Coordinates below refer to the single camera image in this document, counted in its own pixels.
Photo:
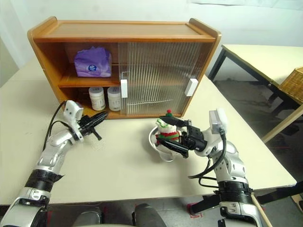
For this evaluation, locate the purple tissue pack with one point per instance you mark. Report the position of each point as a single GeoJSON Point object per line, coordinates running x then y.
{"type": "Point", "coordinates": [92, 63]}

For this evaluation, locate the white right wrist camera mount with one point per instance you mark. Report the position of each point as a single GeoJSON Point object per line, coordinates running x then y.
{"type": "Point", "coordinates": [217, 118]}

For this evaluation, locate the ribbed glass sliding door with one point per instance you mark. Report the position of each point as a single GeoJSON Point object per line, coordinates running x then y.
{"type": "Point", "coordinates": [122, 59]}
{"type": "Point", "coordinates": [201, 52]}

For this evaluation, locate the brown cardboard piece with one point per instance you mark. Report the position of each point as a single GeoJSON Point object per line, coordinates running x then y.
{"type": "Point", "coordinates": [299, 202]}

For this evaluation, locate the wicker basket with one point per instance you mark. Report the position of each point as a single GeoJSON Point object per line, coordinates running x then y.
{"type": "Point", "coordinates": [293, 84]}

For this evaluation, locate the grey rounded shape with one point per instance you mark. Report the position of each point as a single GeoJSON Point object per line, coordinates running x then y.
{"type": "Point", "coordinates": [89, 217]}
{"type": "Point", "coordinates": [148, 215]}

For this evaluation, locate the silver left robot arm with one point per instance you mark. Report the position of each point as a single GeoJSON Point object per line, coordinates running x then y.
{"type": "Point", "coordinates": [49, 153]}

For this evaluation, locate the beige side table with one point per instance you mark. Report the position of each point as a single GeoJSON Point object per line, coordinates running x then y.
{"type": "Point", "coordinates": [260, 56]}

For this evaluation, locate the black table leg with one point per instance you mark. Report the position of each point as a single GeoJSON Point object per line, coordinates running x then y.
{"type": "Point", "coordinates": [279, 195]}

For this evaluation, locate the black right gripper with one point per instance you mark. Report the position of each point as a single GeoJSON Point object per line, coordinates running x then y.
{"type": "Point", "coordinates": [195, 139]}

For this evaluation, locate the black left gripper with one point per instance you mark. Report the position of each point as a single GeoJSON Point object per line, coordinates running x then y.
{"type": "Point", "coordinates": [86, 125]}

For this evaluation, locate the metal bowl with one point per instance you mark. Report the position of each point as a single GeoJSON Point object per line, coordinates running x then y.
{"type": "Point", "coordinates": [150, 139]}

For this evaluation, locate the white plush toy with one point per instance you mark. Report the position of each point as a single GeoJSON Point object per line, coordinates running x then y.
{"type": "Point", "coordinates": [165, 129]}

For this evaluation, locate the wooden cabinet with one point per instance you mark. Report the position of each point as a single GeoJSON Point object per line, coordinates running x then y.
{"type": "Point", "coordinates": [118, 30]}

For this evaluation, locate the wooden stick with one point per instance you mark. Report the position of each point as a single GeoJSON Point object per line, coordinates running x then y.
{"type": "Point", "coordinates": [260, 210]}

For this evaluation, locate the white plastic bottle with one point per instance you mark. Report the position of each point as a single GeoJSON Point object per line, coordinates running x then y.
{"type": "Point", "coordinates": [97, 99]}
{"type": "Point", "coordinates": [114, 99]}

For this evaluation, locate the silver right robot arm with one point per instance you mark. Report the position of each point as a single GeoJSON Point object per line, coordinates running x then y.
{"type": "Point", "coordinates": [232, 165]}

